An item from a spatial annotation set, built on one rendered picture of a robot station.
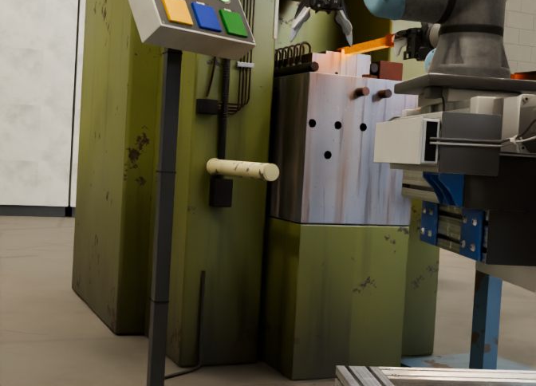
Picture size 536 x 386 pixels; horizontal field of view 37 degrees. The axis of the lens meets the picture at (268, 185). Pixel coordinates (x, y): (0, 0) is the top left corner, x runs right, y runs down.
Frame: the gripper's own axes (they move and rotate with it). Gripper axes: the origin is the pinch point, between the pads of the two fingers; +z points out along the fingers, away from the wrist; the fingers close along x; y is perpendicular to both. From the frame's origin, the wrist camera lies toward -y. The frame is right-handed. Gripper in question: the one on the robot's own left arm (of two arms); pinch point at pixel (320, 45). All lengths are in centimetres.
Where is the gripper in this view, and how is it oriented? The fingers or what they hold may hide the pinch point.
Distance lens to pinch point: 200.5
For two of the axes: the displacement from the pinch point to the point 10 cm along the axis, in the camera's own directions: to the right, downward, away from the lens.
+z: -0.7, 10.0, 0.4
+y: 1.2, 0.5, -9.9
